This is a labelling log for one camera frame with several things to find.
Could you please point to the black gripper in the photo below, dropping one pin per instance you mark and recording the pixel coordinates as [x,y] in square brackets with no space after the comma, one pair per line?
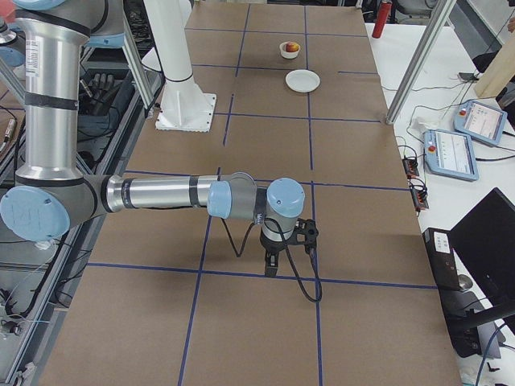
[269,246]

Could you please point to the red yellow apple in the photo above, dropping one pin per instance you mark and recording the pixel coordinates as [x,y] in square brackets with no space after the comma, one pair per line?
[291,47]

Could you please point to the white round plate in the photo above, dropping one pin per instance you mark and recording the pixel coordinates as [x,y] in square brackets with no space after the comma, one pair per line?
[302,80]

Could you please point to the white round bowl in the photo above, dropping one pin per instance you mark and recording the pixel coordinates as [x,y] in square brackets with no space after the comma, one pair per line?
[287,55]

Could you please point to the black power strip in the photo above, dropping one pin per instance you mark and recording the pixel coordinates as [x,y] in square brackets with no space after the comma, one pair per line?
[410,166]
[419,197]

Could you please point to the black box device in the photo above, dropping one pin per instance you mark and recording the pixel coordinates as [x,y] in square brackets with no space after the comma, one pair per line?
[441,257]

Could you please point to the near blue teach pendant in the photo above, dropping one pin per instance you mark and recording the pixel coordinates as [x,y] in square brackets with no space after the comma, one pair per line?
[450,154]

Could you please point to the blue teach pendant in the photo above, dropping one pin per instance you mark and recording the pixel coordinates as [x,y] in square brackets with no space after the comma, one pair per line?
[450,154]
[481,122]

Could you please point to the black monitor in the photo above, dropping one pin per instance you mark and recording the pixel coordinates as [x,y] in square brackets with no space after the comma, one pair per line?
[484,242]

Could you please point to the far blue teach pendant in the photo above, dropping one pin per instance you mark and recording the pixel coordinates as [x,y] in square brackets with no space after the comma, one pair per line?
[481,122]

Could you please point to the red cylinder bottle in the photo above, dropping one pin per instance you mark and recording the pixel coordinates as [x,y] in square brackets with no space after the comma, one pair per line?
[382,17]

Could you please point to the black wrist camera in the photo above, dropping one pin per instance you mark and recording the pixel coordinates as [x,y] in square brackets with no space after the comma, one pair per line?
[305,233]

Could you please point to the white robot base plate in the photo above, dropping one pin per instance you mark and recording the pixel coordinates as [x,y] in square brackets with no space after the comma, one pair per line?
[179,111]

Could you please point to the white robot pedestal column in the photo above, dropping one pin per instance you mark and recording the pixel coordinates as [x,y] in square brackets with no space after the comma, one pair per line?
[167,22]

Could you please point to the aluminium frame post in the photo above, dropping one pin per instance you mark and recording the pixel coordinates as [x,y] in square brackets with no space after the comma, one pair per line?
[437,21]

